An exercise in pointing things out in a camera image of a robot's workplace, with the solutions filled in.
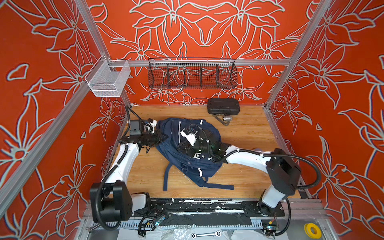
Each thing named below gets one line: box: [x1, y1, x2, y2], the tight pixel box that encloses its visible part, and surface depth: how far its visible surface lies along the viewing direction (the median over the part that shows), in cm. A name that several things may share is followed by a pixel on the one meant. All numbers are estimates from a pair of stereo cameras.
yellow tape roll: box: [304, 223, 322, 239], surface depth 68 cm
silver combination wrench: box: [191, 231, 222, 239], surface depth 68 cm
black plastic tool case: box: [207, 98, 240, 116], surface depth 115 cm
